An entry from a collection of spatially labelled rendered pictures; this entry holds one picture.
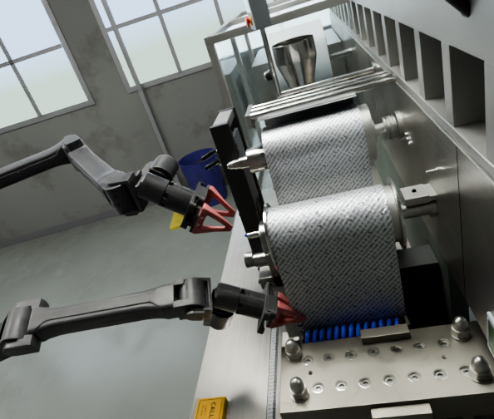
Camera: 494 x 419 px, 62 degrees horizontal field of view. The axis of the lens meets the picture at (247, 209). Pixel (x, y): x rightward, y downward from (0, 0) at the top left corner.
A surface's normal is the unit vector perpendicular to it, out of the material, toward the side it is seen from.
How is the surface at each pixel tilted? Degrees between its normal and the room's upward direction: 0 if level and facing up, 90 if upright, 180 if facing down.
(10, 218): 90
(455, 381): 0
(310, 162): 92
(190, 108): 90
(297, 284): 90
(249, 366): 0
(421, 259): 0
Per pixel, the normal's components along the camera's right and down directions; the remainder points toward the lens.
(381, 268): -0.09, 0.49
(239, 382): -0.29, -0.84
